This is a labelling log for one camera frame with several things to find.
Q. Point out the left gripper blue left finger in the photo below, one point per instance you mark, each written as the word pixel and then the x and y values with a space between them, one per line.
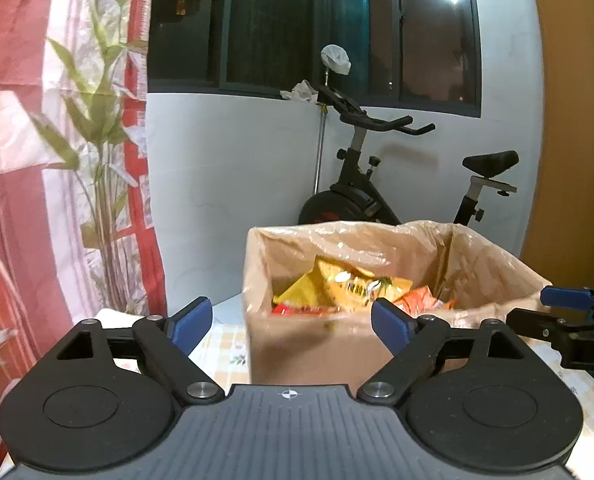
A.
pixel 165 347

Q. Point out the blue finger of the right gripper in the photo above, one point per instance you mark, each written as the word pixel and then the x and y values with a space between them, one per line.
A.
pixel 567 298
pixel 541 326

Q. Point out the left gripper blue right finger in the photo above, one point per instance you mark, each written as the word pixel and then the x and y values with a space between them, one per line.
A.
pixel 415 344

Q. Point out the orange snack packet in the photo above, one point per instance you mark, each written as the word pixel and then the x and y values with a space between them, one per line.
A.
pixel 421 300

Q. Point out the checkered tablecloth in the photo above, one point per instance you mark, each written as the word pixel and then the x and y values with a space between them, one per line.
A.
pixel 224 355

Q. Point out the cardboard panda box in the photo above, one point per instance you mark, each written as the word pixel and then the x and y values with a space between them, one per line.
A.
pixel 275 342

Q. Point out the beige plastic bag liner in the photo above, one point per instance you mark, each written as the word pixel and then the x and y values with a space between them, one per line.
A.
pixel 483 279

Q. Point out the yellow chips bag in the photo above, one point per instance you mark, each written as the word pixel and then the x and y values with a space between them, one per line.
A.
pixel 336 287

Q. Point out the red floral curtain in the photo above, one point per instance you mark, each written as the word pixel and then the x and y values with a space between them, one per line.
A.
pixel 76 229

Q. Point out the black exercise bike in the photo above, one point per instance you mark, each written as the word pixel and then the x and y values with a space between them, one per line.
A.
pixel 383 177

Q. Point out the crumpled white cloth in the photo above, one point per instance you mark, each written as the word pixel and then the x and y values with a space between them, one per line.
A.
pixel 302 92

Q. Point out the dark glass window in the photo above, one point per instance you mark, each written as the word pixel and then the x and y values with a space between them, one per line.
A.
pixel 417 54

